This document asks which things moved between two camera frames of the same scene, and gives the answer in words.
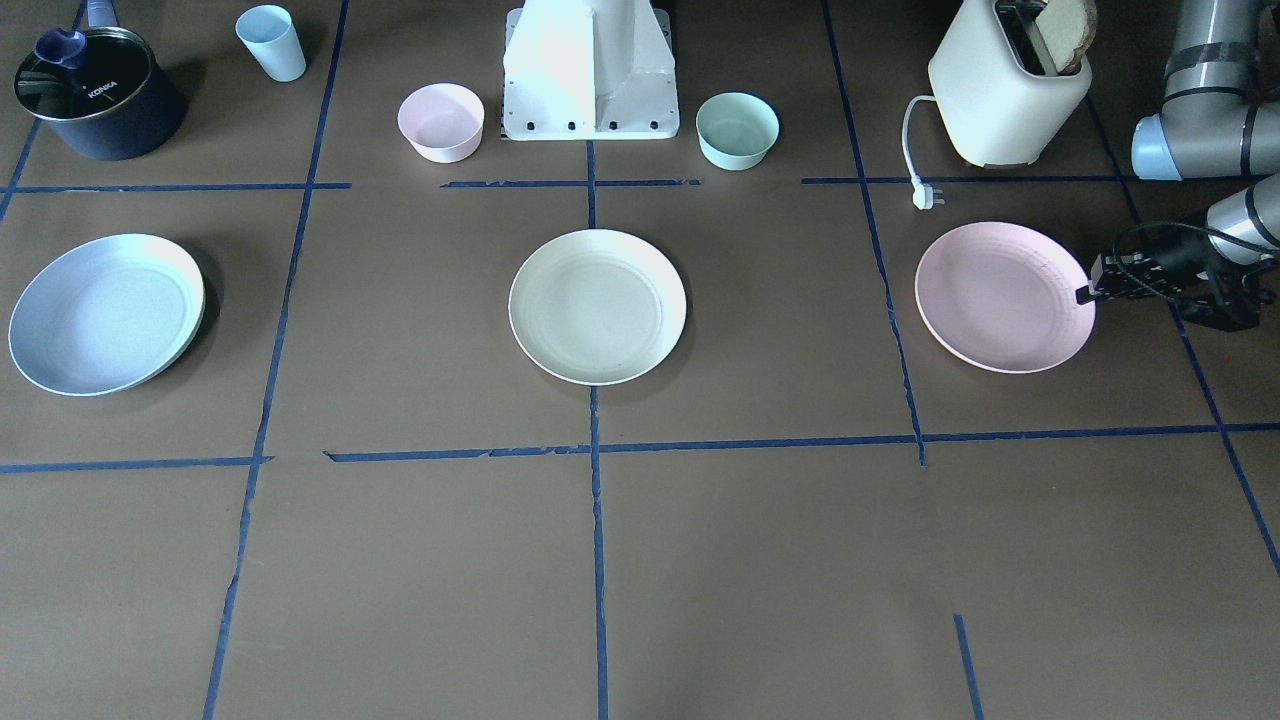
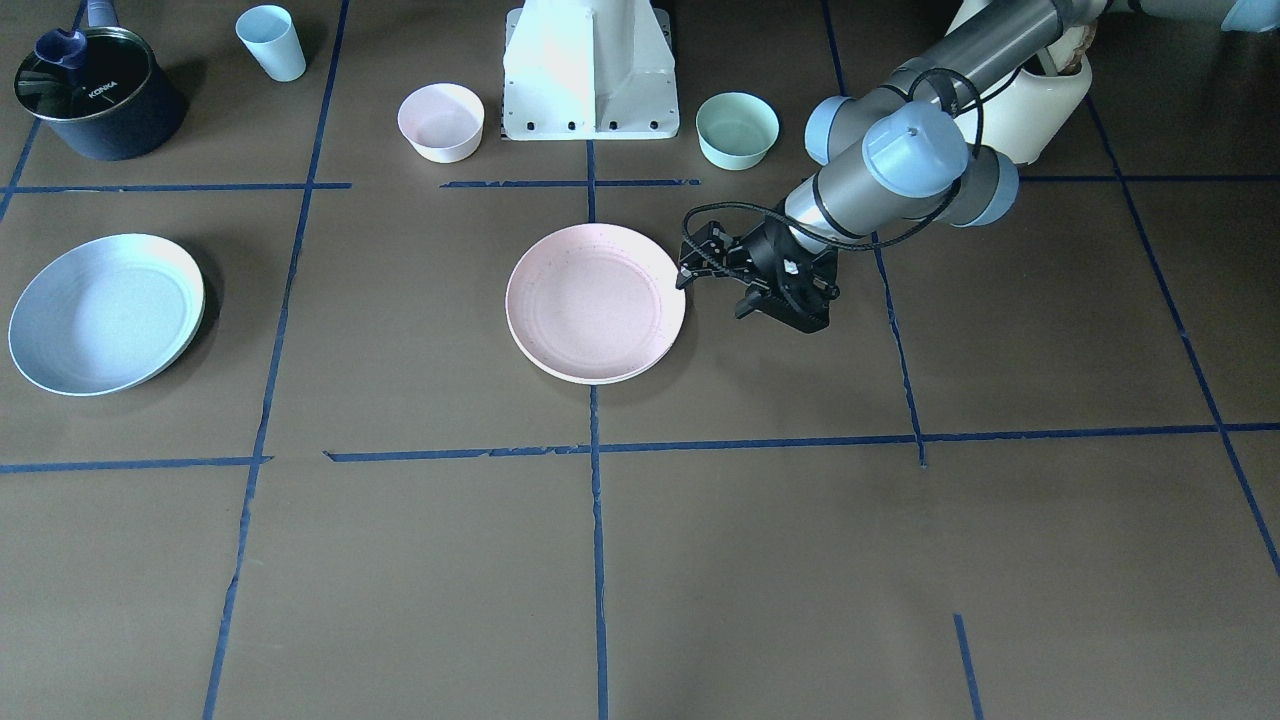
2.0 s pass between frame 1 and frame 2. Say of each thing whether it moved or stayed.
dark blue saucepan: stayed
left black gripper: moved
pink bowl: stayed
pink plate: moved
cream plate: stayed
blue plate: stayed
